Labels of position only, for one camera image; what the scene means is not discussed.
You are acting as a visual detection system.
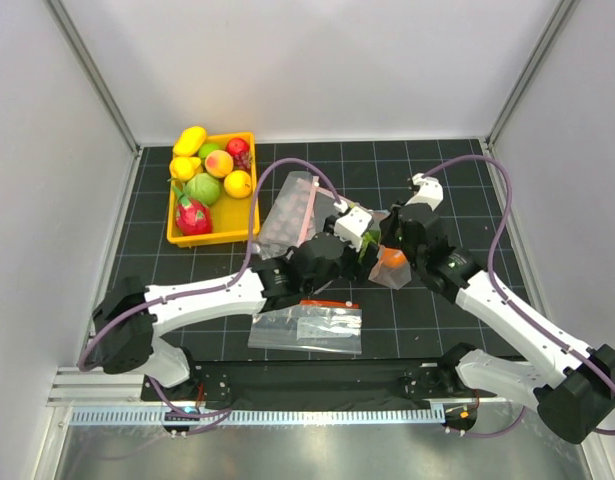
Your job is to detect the small orange tangerine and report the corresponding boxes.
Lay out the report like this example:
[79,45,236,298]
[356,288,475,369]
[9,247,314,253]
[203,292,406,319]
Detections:
[381,248,407,269]

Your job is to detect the bumpy green lime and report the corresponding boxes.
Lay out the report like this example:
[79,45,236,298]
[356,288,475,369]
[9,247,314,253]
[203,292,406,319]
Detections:
[362,230,381,249]

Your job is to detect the blue zipper clear bag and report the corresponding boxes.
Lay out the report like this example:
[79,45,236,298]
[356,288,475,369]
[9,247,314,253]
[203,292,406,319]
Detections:
[356,204,412,290]

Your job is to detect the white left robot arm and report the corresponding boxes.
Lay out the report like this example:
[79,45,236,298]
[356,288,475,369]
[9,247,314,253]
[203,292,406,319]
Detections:
[78,233,379,400]

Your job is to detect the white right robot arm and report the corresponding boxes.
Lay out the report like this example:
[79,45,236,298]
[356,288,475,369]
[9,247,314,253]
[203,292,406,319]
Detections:
[380,203,615,444]

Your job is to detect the pink zipper dotted bag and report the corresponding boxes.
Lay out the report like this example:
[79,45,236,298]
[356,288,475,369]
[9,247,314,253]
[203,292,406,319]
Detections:
[243,169,359,266]

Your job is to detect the red zipper clear bag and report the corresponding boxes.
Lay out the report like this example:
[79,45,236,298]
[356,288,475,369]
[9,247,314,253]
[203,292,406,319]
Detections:
[248,300,362,355]

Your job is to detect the yellow plastic fruit tray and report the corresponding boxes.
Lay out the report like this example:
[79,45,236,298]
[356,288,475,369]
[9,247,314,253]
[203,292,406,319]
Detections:
[166,126,260,248]

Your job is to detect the yellow lemon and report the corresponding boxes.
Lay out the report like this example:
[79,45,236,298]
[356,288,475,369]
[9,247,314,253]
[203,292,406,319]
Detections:
[223,170,253,199]

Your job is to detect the pink dragon fruit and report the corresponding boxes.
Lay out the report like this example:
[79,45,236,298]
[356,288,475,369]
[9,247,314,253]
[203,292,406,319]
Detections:
[172,185,213,236]

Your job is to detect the green cabbage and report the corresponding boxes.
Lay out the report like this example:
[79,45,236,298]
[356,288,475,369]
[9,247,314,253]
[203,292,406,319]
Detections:
[184,173,221,207]

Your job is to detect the peach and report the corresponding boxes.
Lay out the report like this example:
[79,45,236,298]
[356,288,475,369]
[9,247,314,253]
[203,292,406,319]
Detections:
[204,150,234,179]

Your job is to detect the red pomegranate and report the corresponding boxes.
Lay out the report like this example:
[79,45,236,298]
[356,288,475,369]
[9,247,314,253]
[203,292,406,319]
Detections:
[225,137,250,159]

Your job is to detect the green apple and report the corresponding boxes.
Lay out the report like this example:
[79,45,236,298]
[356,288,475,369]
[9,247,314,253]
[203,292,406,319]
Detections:
[198,142,221,160]

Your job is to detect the yellow starfruit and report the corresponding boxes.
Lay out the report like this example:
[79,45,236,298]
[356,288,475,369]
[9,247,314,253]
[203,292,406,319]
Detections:
[169,156,203,183]

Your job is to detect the yellow mango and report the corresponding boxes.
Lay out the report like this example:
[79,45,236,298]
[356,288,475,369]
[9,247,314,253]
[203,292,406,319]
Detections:
[173,126,207,157]

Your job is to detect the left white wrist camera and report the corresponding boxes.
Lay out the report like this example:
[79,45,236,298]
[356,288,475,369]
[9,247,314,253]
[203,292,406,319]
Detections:
[333,199,373,252]

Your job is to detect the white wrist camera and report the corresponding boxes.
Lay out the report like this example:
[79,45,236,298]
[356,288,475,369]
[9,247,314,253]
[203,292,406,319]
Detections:
[333,199,373,252]
[406,173,444,211]

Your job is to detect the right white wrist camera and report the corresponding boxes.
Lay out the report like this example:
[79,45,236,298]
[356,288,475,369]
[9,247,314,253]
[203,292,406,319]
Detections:
[406,173,444,211]

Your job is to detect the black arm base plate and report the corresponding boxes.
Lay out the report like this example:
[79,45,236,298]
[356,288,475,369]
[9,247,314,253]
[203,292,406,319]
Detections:
[164,359,493,412]

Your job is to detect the perforated metal rail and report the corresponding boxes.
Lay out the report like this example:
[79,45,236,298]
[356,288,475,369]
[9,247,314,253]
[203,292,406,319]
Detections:
[69,404,445,427]

